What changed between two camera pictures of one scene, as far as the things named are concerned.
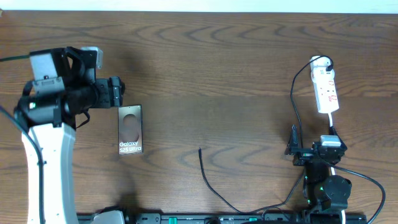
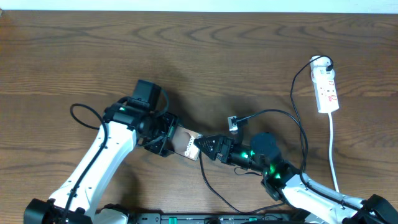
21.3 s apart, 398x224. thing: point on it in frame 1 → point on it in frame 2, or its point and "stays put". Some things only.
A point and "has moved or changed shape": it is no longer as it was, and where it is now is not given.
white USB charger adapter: (319, 73) stays put
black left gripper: (112, 90) → (173, 120)
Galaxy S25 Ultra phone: (130, 130) has moved or changed shape
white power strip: (326, 96) stays put
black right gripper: (304, 155) → (220, 142)
